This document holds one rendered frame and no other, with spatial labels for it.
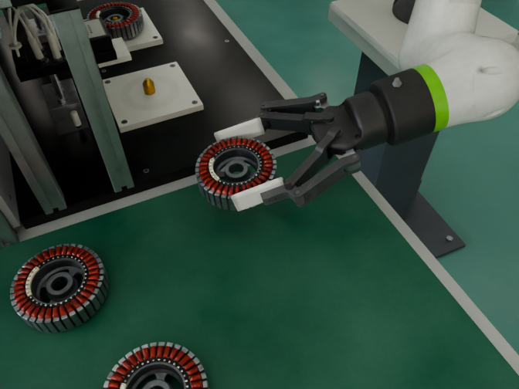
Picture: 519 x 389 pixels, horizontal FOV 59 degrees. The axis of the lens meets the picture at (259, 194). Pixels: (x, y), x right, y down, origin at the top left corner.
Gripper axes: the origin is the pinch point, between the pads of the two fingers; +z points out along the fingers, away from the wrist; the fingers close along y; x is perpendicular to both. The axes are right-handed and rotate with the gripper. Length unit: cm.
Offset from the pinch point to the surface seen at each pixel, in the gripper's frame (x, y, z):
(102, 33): 11.1, 24.8, 13.2
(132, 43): -3.9, 44.8, 13.9
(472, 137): -112, 71, -89
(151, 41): -4.9, 44.8, 10.1
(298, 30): -105, 172, -45
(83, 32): 21.6, 6.6, 10.4
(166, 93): -4.4, 26.1, 9.0
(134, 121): -2.6, 19.7, 14.9
